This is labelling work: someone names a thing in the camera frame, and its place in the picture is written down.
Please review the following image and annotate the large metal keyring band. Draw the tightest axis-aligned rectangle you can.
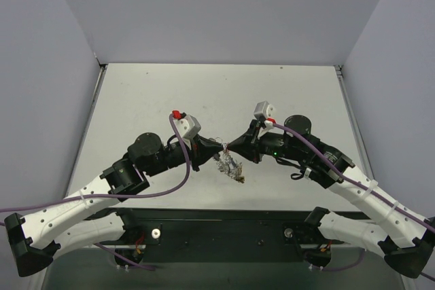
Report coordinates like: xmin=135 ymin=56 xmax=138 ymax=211
xmin=210 ymin=137 xmax=243 ymax=183

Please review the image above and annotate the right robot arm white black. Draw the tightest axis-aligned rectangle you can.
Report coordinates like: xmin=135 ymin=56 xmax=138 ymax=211
xmin=227 ymin=115 xmax=434 ymax=278

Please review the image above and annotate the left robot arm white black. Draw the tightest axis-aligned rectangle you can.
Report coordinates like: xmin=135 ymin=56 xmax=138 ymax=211
xmin=4 ymin=132 xmax=224 ymax=277

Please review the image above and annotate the yellow key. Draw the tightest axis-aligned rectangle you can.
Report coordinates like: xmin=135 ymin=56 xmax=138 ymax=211
xmin=235 ymin=175 xmax=245 ymax=183

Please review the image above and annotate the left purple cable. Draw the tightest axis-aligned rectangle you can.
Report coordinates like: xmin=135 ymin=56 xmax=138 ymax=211
xmin=0 ymin=115 xmax=192 ymax=270

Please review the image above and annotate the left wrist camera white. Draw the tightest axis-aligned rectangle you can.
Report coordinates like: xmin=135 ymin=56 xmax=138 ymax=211
xmin=171 ymin=110 xmax=202 ymax=144

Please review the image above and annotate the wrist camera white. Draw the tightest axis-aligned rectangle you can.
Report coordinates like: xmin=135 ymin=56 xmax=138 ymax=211
xmin=254 ymin=101 xmax=277 ymax=122
xmin=171 ymin=110 xmax=202 ymax=144

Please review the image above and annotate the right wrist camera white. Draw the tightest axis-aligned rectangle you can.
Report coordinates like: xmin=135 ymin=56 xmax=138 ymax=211
xmin=254 ymin=101 xmax=277 ymax=122

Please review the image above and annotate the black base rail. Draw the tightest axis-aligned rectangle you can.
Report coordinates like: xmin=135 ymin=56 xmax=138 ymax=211
xmin=103 ymin=209 xmax=329 ymax=264

